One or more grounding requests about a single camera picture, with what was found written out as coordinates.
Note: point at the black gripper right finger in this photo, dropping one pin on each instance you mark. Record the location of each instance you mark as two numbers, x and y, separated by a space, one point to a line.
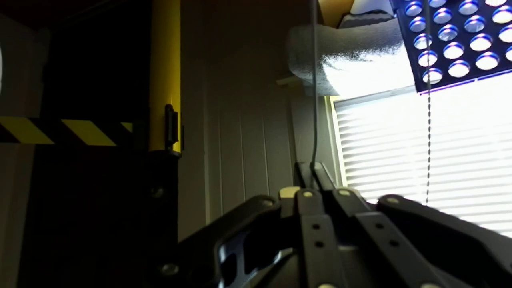
384 241

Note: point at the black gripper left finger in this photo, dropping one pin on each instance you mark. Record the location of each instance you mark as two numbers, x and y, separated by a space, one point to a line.
317 234

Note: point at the wide white window blind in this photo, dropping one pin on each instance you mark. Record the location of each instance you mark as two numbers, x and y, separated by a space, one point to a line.
453 154

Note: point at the blue connect four grid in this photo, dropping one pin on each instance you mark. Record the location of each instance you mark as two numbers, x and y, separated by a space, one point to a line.
458 37

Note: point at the yellow black hazard stripe bar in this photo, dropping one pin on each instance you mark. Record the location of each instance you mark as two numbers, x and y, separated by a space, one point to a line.
64 130

